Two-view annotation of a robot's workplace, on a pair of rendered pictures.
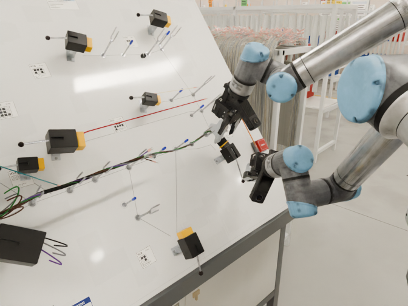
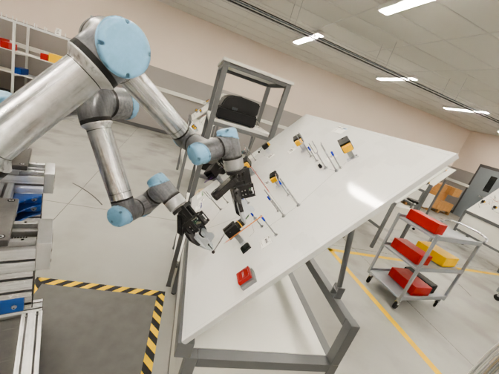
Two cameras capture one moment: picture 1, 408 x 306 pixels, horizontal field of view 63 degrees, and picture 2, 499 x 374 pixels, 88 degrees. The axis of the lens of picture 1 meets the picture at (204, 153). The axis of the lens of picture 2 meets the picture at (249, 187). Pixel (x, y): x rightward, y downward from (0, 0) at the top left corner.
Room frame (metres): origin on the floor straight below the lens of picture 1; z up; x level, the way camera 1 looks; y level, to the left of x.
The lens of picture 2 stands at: (1.56, -0.92, 1.63)
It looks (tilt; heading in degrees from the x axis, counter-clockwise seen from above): 17 degrees down; 118
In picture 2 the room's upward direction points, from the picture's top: 18 degrees clockwise
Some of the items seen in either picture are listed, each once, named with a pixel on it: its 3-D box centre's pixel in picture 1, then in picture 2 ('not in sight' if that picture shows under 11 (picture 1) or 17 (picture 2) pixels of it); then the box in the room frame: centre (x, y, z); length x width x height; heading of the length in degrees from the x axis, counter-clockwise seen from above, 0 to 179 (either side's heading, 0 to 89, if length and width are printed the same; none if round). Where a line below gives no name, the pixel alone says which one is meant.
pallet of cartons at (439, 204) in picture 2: not in sight; (435, 196); (2.97, 11.10, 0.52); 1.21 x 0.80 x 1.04; 49
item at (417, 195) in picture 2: not in sight; (415, 186); (2.09, 8.39, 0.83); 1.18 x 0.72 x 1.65; 139
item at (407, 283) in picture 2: not in sight; (425, 259); (2.22, 2.77, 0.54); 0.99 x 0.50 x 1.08; 53
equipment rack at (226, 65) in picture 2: not in sight; (220, 182); (0.33, 0.87, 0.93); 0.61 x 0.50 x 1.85; 134
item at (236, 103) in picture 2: not in sight; (236, 108); (0.36, 0.76, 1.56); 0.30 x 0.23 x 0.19; 45
